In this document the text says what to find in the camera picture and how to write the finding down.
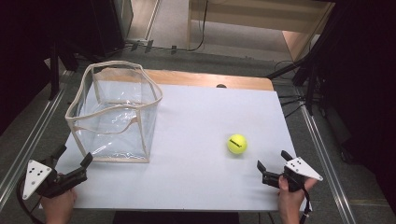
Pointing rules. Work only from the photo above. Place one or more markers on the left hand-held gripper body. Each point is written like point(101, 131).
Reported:
point(37, 177)

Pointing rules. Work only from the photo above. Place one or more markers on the white table cover sheet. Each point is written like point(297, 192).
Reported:
point(193, 161)

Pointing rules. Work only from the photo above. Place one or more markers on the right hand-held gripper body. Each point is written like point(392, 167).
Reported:
point(300, 169)

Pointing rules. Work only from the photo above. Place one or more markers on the small dark round object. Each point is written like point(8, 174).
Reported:
point(221, 86)

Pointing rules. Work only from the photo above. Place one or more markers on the yellow tennis ball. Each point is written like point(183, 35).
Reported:
point(237, 144)

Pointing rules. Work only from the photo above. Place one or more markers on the black metal stand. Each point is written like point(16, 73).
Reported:
point(311, 62)
point(54, 71)

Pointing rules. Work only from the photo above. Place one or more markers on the person's left hand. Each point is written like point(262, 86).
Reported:
point(59, 203)

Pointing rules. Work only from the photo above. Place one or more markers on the light wooden shelf unit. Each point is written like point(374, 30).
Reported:
point(264, 14)

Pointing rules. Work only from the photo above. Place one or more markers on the clear plastic box beige trim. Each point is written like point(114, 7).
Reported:
point(118, 124)

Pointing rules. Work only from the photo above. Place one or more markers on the person's right hand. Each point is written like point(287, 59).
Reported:
point(289, 200)

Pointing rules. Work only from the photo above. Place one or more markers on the aluminium floor rail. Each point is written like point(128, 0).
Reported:
point(29, 146)
point(323, 161)

